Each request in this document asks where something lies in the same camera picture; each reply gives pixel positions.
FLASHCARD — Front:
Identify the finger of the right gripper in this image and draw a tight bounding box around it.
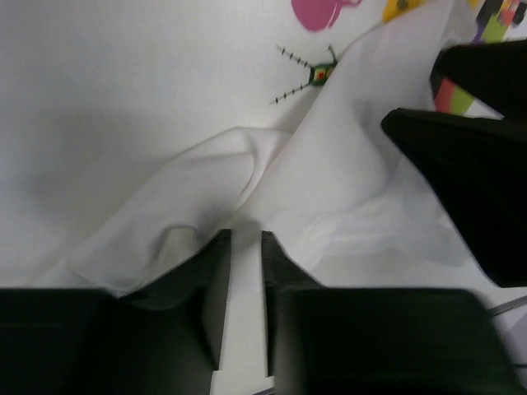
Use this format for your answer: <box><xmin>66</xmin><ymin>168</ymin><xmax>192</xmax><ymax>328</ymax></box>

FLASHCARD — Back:
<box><xmin>432</xmin><ymin>39</ymin><xmax>526</xmax><ymax>120</ymax></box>
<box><xmin>380</xmin><ymin>108</ymin><xmax>526</xmax><ymax>288</ymax></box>

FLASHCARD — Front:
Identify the white printed t shirt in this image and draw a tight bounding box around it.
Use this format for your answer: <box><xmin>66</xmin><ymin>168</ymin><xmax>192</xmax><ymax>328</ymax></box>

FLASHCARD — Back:
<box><xmin>1</xmin><ymin>1</ymin><xmax>526</xmax><ymax>394</ymax></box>

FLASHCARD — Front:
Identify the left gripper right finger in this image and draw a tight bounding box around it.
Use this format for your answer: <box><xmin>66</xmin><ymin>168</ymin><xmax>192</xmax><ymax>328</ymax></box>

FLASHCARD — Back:
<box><xmin>261</xmin><ymin>231</ymin><xmax>525</xmax><ymax>394</ymax></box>

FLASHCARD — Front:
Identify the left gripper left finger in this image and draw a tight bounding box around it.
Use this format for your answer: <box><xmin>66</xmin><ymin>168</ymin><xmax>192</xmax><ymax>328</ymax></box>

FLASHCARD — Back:
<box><xmin>1</xmin><ymin>230</ymin><xmax>231</xmax><ymax>394</ymax></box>

